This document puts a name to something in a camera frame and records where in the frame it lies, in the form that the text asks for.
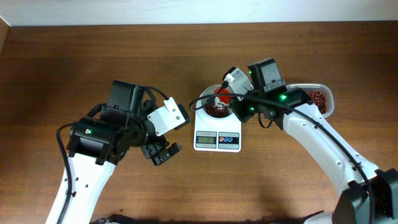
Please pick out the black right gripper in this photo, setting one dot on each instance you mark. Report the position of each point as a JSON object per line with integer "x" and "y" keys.
{"x": 239, "y": 111}

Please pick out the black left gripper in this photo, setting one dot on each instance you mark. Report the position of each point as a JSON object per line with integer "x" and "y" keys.
{"x": 159, "y": 143}

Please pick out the red plastic scoop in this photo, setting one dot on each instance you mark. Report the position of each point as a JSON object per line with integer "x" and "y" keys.
{"x": 223, "y": 95}

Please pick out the white digital kitchen scale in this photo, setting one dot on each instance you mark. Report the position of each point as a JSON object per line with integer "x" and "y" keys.
{"x": 217, "y": 129}

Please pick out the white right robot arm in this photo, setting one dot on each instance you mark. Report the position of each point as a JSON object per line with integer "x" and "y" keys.
{"x": 366, "y": 193}

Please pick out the red adzuki beans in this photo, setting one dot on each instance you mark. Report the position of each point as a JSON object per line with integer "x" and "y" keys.
{"x": 318, "y": 99}

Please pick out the clear plastic food container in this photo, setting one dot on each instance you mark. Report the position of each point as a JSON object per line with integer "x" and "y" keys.
{"x": 330, "y": 104}

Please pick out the white round bowl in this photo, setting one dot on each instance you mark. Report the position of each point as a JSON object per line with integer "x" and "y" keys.
{"x": 205, "y": 93}

